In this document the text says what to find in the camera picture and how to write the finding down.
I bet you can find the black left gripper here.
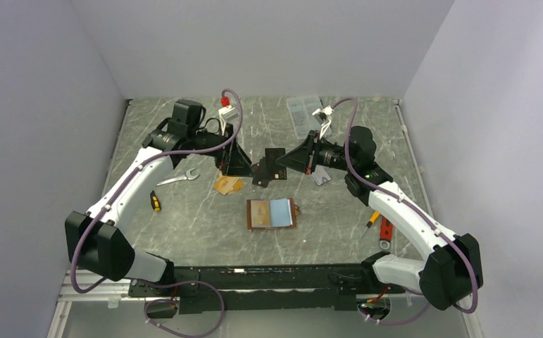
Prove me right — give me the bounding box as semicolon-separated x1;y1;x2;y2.
187;123;256;177

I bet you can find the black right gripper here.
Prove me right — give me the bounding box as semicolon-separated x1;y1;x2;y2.
276;130;355;175

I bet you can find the brown leather card holder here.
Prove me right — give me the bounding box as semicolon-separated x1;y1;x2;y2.
246;198;301;230

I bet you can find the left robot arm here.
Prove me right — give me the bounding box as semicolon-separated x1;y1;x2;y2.
65;96;251;296

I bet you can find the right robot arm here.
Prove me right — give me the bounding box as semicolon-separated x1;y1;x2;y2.
275;126;484;313

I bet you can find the gold card stack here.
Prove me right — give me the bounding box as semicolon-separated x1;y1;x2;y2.
213;175;244;196

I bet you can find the black card stack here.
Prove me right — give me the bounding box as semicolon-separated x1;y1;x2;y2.
251;157;287;187

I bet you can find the clear plastic screw box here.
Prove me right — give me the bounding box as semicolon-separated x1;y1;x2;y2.
286;96;323;139

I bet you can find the silver open-end wrench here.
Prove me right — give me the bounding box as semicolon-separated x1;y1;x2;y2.
156;168;200;187

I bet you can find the yellow black screwdriver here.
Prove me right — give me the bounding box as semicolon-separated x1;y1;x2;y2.
149;190;161;212

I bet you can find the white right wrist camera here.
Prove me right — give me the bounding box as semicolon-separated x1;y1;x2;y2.
312;106;334;129

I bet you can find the orange handled tool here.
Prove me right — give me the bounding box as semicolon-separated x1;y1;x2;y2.
364;211;394;251

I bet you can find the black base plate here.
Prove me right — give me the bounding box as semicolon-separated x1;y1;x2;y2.
128;263;404;314

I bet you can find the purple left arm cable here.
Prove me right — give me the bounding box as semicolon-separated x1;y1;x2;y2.
69;88;244;338

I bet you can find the aluminium frame rail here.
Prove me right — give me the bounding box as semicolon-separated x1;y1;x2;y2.
46;265;485;338

